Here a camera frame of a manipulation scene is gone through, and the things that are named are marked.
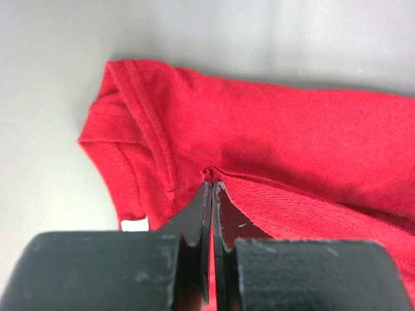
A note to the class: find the dark red t-shirt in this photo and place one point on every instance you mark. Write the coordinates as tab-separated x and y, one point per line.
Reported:
300	163

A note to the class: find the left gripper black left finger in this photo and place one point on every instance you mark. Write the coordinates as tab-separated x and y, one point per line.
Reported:
165	269

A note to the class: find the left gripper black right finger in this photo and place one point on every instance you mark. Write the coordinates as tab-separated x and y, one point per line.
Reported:
253	271

